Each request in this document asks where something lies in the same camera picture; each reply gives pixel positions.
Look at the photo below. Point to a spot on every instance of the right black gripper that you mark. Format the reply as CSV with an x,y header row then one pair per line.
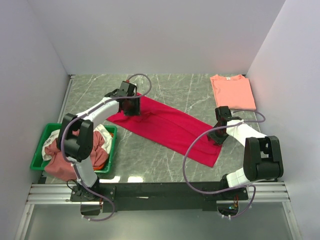
x,y
218,141

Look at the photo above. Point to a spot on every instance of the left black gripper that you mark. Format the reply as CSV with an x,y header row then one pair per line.
x,y
136,111

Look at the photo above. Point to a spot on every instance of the magenta red t shirt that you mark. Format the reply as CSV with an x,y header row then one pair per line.
x,y
162,124

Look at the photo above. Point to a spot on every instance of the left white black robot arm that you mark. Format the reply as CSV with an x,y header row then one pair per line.
x,y
76,136

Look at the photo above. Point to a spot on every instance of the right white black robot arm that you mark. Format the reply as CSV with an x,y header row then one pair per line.
x,y
262,158

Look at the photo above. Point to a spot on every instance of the folded salmon pink t shirt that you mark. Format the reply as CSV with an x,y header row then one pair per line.
x,y
233,91

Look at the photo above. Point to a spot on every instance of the orange garment in basket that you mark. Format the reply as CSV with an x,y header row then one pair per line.
x,y
100,167

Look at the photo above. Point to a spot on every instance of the white crumpled shirt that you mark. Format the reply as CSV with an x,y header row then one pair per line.
x,y
101,144

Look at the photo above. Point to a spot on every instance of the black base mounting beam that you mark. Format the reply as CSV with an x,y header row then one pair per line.
x,y
152,205

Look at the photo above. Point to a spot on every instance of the dusty pink crumpled shirt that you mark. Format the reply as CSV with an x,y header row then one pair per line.
x,y
63,170

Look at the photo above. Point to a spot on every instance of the green plastic laundry basket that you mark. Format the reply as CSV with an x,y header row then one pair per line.
x,y
38,163

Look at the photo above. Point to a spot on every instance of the aluminium extrusion rail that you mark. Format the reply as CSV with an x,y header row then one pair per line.
x,y
260,192

